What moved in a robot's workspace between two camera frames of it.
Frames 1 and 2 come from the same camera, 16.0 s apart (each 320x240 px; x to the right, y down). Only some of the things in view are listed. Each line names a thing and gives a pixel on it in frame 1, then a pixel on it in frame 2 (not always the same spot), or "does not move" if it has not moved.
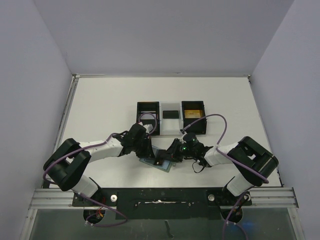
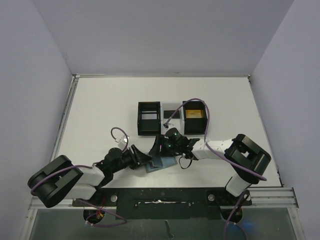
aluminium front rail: (274, 197) does not move
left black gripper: (147, 151) → (135, 156)
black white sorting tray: (172, 118) does not move
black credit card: (170, 114) does not move
